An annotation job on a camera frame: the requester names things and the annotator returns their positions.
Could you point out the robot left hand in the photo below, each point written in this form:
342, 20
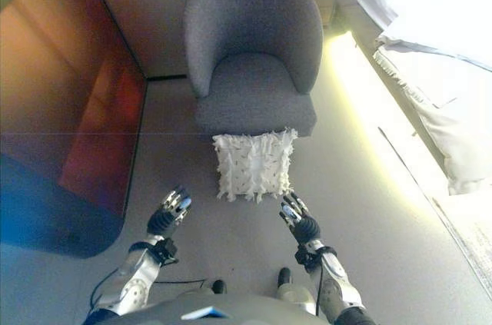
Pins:
163, 221

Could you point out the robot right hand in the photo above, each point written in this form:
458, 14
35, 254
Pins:
305, 229

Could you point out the white fringed cushion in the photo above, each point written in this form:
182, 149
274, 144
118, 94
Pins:
253, 163

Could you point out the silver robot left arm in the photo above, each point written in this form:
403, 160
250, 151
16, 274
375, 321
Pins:
136, 279

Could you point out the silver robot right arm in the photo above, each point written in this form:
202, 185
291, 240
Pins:
338, 282

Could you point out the robot right leg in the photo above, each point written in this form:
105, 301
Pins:
286, 288

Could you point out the robot leg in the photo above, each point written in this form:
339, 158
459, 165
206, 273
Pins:
286, 288
219, 286

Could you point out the robot left leg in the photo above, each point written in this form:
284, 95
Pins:
219, 286

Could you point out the grey robot torso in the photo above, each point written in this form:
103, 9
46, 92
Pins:
173, 309

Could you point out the pale patterned rug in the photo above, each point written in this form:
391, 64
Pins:
473, 233

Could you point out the glossy brown cabinet front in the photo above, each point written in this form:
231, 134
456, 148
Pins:
57, 90

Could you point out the beige fringed bed throw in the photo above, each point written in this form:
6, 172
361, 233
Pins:
399, 71

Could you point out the grey upholstered armchair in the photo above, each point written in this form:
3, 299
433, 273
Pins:
250, 33

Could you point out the bed with white sheets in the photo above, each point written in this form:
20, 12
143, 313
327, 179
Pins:
442, 33

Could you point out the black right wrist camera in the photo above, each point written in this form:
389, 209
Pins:
305, 257

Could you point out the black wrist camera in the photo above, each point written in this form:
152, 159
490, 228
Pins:
167, 252
305, 257

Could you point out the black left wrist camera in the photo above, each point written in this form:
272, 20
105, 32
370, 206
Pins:
167, 252

